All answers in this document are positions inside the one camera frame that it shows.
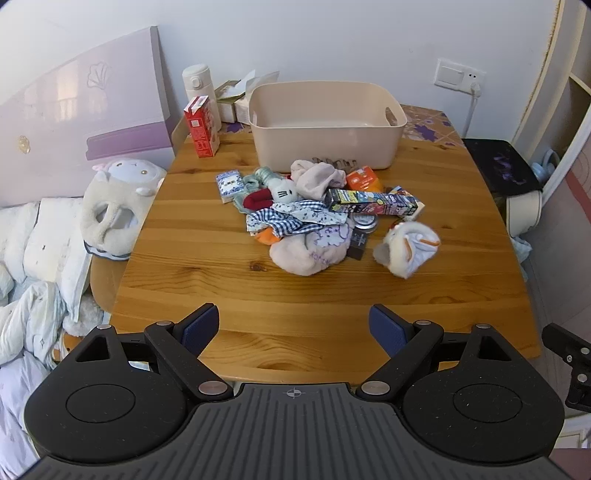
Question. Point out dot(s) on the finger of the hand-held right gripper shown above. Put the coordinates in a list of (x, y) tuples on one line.
[(577, 355)]

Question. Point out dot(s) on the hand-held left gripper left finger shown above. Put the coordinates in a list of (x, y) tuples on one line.
[(201, 325)]

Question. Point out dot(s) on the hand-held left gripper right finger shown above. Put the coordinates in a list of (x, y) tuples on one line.
[(385, 330)]

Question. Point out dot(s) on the white and orange plush toy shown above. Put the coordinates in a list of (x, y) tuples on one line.
[(406, 247)]

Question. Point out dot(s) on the small black tag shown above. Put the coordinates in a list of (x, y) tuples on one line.
[(358, 244)]

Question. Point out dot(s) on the colourful long box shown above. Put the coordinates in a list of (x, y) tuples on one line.
[(369, 199)]

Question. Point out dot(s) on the blue patterned white packet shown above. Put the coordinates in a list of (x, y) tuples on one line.
[(229, 185)]

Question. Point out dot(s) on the blue gingham cloth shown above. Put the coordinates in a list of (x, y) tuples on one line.
[(295, 214)]

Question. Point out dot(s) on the orange bottle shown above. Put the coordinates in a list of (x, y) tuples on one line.
[(362, 180)]

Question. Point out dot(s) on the white cat plush toy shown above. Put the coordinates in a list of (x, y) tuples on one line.
[(281, 190)]

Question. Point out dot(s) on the green scrunchie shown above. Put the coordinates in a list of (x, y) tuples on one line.
[(263, 175)]

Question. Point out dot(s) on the pink fuzzy sock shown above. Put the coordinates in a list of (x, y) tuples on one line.
[(318, 177)]

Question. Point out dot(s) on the taupe hair claw clip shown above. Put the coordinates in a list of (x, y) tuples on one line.
[(334, 162)]

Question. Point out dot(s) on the beige plastic storage basket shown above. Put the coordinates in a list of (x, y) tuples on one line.
[(323, 143)]

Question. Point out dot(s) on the wooden desktop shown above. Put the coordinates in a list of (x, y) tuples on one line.
[(184, 277)]

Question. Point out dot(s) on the round metal tin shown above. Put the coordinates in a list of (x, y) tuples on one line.
[(365, 222)]

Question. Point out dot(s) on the small orange plush piece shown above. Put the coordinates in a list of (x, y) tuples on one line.
[(268, 236)]

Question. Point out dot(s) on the pink patterned floor mat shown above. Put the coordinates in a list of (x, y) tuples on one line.
[(579, 221)]

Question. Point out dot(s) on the white plush sheep toy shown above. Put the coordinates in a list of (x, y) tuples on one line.
[(120, 203)]

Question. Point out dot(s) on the white bucket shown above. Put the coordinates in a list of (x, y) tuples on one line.
[(521, 212)]

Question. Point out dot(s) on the white quilt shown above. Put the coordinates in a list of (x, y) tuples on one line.
[(37, 258)]

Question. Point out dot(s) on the small blue fan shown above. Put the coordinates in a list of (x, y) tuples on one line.
[(547, 164)]

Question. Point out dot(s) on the red carton box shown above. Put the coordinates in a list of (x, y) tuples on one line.
[(198, 129)]

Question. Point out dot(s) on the black stool with purple print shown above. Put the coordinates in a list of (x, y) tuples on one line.
[(501, 161)]

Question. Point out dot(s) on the open cardboard boxes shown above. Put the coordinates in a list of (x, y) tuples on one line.
[(231, 104)]

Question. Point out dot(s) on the purple and white board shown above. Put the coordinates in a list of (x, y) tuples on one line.
[(69, 129)]

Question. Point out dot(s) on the white thermos bottle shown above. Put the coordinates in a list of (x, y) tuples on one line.
[(196, 83)]

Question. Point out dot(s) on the white shelf unit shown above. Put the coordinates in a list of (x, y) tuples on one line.
[(554, 83)]

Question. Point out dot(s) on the white wall socket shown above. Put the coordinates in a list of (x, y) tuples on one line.
[(455, 74)]

